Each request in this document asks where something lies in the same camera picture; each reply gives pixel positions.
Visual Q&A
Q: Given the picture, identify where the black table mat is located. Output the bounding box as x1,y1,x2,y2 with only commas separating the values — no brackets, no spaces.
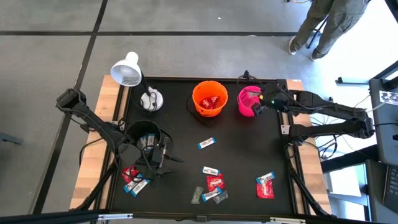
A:
110,77,295,215

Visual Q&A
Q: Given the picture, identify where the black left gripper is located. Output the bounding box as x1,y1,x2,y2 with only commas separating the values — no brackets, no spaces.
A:
146,136,185,177

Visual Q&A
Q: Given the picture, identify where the clear grey gummy pack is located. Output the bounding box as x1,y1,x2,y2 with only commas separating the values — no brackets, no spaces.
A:
213,190,229,205

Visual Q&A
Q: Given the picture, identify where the pink plastic bucket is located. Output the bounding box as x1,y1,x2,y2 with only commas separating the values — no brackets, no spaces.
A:
236,85,269,118

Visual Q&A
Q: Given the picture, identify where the grey desk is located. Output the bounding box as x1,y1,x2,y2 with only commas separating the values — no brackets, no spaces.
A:
368,60,398,166

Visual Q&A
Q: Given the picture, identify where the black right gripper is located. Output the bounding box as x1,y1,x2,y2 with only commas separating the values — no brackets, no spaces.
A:
251,82,292,116

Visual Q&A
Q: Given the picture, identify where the dark desk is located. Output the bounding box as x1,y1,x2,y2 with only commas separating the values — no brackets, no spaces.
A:
365,159,398,223

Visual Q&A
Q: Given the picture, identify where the person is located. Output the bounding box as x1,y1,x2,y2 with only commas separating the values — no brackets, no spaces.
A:
288,0,371,62

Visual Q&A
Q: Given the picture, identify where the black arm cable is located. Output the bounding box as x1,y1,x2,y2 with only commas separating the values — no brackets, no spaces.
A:
78,138,103,169

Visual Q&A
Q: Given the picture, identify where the black plastic bucket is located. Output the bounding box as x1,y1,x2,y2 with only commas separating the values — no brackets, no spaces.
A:
124,119,173,166

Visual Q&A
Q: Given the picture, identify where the black keyboard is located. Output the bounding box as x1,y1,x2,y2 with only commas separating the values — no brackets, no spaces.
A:
382,164,398,214

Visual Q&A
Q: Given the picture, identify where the black frame brace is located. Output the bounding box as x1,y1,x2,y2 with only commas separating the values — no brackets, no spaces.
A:
287,164,330,217
70,161,121,212

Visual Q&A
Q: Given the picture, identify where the clear green gummy pack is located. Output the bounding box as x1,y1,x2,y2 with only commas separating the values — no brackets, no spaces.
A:
190,185,205,205

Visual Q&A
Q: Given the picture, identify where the black floor beam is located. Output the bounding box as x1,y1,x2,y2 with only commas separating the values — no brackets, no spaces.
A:
320,144,380,174

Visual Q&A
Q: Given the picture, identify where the black tripod stand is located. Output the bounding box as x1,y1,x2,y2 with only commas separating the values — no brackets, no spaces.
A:
306,18,327,50

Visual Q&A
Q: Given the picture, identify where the orange pumpkin face bucket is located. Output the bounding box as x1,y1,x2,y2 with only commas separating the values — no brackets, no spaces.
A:
185,80,229,121

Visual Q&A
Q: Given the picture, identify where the black frame beam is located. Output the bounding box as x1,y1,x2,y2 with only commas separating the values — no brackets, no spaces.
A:
0,208,398,224

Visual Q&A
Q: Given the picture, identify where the printed paper tag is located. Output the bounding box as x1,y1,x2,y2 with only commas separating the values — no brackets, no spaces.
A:
378,90,398,106

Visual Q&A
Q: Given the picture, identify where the white desk lamp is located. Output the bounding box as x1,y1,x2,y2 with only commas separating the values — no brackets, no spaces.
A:
109,51,164,113

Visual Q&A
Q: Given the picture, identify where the black stand foot bar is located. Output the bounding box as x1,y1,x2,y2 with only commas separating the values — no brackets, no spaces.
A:
335,77,371,85

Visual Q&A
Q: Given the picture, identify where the grey floor object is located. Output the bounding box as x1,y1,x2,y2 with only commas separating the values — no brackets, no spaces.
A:
0,132,24,146

